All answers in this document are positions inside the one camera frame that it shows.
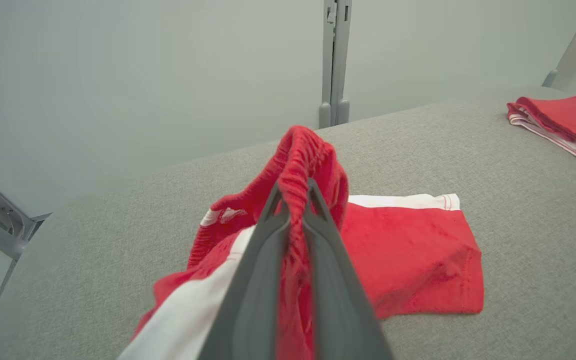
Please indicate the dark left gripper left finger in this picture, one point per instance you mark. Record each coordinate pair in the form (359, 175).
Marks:
(253, 310)

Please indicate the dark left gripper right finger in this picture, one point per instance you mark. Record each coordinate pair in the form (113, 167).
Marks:
(340, 315)

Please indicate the red basketball shorts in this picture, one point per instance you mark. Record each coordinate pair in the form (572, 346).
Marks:
(408, 255)

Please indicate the red basketball jersey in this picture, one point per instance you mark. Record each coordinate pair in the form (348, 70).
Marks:
(573, 117)

